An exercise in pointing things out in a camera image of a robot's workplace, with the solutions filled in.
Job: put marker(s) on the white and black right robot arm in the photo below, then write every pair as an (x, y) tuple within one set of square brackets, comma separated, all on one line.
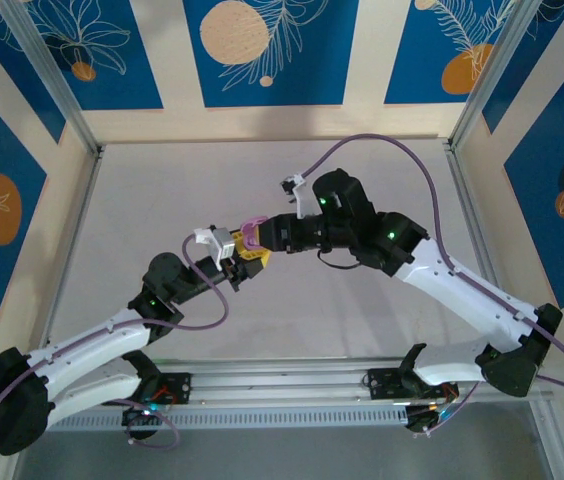
[(472, 295)]

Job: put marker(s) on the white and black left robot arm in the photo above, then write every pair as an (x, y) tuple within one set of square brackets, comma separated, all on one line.
[(92, 342)]

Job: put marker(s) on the black electronics box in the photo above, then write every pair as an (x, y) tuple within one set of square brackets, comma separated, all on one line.
[(139, 417), (422, 417)]

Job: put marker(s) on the blue poster beige circle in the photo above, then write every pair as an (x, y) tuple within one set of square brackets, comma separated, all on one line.
[(312, 75)]

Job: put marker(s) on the blue poster orange circle feather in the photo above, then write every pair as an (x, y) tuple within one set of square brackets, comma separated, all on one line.
[(412, 50)]

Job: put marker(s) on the blue poster dark circle flower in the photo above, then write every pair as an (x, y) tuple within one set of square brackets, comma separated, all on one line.
[(537, 200)]

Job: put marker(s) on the blue poster white flower outline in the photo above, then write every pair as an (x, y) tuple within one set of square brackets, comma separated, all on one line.
[(127, 75)]

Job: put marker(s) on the blue poster large orange oval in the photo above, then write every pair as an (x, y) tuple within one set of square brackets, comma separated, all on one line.
[(12, 150)]

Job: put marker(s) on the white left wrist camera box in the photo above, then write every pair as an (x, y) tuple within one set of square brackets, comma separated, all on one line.
[(222, 245)]

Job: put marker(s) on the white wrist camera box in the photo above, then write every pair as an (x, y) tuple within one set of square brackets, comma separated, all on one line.
[(299, 192), (222, 245)]

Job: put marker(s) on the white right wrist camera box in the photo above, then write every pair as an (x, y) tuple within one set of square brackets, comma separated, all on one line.
[(299, 192)]

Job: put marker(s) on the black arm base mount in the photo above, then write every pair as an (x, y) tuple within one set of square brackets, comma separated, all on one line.
[(179, 387), (384, 385)]

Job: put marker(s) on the aluminium side rail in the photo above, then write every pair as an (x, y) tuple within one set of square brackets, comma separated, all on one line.
[(469, 200), (78, 235)]

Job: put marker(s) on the wide aluminium base rail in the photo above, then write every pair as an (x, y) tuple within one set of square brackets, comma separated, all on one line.
[(287, 380)]

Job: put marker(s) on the aluminium frame post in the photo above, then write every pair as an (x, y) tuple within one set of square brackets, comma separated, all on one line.
[(547, 440), (59, 80), (509, 55)]

